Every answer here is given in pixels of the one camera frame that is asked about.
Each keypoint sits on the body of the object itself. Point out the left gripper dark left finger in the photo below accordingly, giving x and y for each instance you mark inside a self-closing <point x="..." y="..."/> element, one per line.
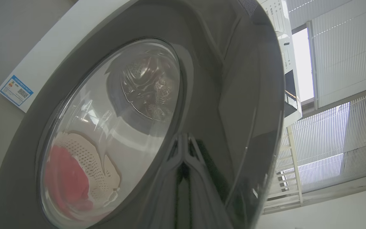
<point x="164" y="197"/>

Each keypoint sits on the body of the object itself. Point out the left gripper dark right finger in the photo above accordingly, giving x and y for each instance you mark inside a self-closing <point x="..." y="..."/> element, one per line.
<point x="205" y="200"/>

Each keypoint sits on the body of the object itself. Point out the black round glass washer door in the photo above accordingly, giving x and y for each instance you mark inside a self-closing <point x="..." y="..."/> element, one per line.
<point x="233" y="95"/>

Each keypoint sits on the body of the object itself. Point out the white slatted rack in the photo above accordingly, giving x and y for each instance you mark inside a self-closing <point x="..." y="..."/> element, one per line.
<point x="289" y="178"/>

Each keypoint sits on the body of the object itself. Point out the black washer display panel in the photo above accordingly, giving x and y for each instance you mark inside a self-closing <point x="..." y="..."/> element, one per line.
<point x="290" y="95"/>

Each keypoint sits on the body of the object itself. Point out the blue white energy label sticker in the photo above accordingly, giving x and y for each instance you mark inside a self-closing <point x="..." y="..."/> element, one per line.
<point x="15" y="93"/>

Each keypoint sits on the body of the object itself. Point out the white window blinds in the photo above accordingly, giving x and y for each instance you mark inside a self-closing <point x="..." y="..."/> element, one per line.
<point x="345" y="57"/>

